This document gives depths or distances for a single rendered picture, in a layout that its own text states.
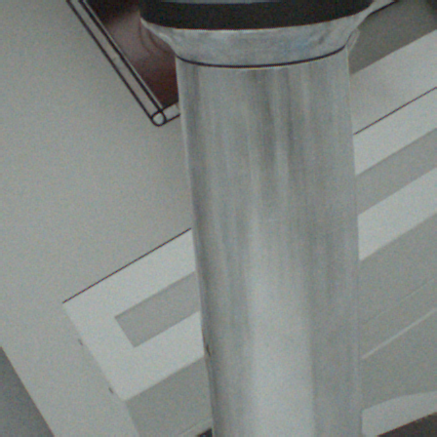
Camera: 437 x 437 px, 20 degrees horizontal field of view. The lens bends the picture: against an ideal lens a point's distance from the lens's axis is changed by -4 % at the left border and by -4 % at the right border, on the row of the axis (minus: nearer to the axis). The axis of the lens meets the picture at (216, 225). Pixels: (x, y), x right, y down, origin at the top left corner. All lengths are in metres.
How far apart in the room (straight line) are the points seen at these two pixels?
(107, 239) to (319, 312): 0.52
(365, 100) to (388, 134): 0.12
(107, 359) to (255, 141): 0.38
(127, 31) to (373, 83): 0.23
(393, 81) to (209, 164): 0.54
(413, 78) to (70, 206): 0.33
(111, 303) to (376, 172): 0.23
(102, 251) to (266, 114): 0.56
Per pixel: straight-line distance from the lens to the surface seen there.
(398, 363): 1.27
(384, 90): 1.13
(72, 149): 1.18
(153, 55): 1.13
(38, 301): 1.12
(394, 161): 1.00
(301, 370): 0.64
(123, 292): 0.95
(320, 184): 0.60
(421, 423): 0.97
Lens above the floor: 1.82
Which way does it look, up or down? 63 degrees down
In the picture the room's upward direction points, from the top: 8 degrees counter-clockwise
